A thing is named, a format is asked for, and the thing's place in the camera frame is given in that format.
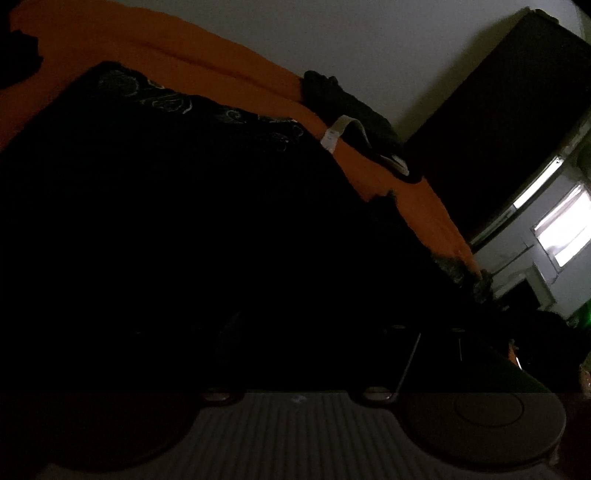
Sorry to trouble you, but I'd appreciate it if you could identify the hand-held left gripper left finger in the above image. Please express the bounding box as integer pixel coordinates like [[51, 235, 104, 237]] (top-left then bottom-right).
[[134, 323, 245, 407]]

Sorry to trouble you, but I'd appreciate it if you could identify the black garment with white band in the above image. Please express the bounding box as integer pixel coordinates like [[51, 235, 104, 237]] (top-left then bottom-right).
[[301, 69, 424, 184]]

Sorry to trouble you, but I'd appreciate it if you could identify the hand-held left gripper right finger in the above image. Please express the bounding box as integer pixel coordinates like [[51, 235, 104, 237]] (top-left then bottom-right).
[[348, 323, 469, 407]]

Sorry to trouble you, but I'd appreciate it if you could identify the orange blanket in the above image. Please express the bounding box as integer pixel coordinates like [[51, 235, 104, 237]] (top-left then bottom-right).
[[0, 0, 485, 283]]

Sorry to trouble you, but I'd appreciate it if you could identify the bright window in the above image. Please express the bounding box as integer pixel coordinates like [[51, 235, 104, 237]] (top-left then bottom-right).
[[532, 182, 591, 269]]

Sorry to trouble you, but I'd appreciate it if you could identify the black embroidered garment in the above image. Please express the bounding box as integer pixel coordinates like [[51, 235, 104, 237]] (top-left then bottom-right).
[[0, 60, 550, 398]]

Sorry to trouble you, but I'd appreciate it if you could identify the black panel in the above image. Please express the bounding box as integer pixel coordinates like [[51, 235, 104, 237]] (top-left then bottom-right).
[[403, 6, 591, 241]]

